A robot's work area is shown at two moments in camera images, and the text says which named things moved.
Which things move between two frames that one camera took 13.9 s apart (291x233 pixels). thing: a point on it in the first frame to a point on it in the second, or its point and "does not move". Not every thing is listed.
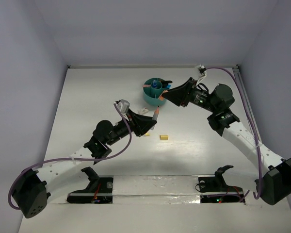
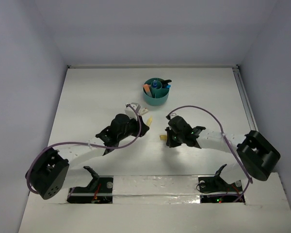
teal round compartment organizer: (151, 94) does not move
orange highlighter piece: (161, 98) to (146, 87)
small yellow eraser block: (164, 137) does not move
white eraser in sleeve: (143, 111) does not move
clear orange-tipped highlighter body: (156, 113) to (147, 90)
